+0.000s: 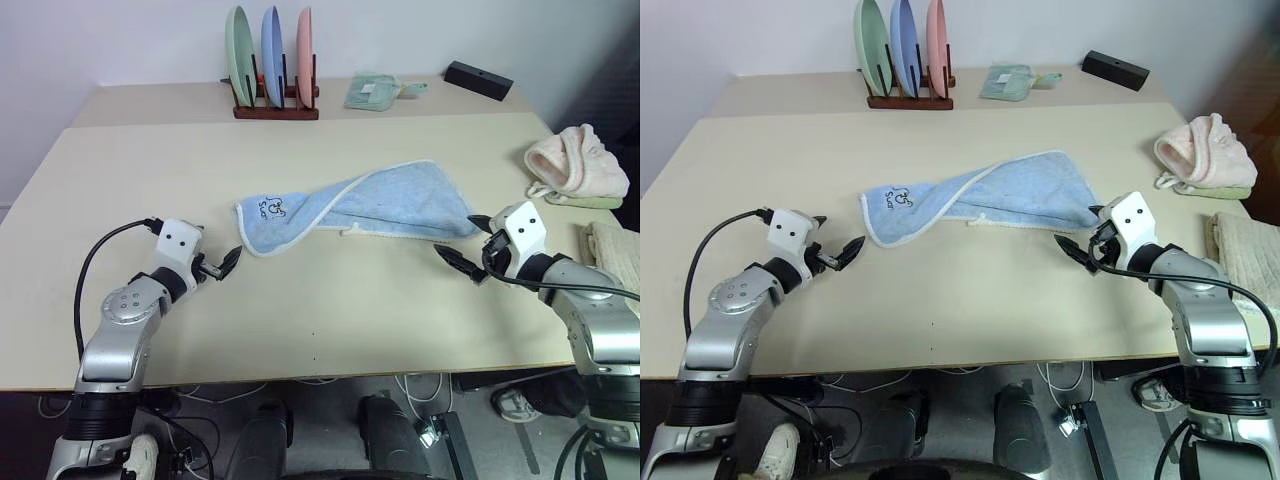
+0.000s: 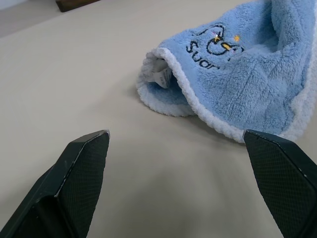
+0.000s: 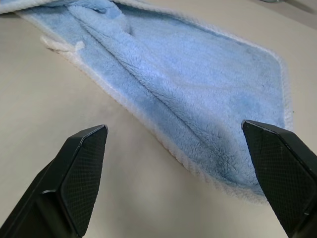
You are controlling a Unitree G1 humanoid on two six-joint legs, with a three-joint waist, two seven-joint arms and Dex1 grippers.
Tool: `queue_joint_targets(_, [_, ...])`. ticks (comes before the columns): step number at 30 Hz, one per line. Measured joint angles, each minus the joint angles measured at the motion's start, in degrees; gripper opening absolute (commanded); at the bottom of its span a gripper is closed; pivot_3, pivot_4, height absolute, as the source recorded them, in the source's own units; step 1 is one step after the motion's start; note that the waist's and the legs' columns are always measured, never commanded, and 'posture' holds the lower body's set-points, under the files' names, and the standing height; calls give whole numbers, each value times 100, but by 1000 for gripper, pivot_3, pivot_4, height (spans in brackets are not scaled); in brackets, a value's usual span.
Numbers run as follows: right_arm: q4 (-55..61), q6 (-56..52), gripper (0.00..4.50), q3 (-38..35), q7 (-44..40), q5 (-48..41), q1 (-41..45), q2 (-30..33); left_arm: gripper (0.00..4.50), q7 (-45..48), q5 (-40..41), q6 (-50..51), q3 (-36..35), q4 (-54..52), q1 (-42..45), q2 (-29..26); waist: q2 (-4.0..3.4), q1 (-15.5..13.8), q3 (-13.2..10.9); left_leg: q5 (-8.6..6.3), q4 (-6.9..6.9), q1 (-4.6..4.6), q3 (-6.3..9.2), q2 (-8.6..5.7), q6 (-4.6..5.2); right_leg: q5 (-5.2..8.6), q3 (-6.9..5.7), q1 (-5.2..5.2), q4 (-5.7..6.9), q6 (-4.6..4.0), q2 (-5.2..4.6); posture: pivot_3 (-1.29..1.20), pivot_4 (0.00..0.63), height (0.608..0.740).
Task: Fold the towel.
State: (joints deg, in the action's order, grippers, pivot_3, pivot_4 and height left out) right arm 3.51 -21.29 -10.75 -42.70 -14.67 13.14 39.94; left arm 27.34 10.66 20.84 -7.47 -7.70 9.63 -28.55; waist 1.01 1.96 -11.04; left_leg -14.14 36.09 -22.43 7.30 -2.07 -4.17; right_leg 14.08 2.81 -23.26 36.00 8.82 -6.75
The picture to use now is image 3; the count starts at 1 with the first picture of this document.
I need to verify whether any light blue fluffy towel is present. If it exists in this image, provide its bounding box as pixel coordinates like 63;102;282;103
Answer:
0;0;296;208

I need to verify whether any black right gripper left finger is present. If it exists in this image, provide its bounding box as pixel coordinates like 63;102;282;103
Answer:
0;124;109;238

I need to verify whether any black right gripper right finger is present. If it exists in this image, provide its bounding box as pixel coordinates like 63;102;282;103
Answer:
242;119;317;238

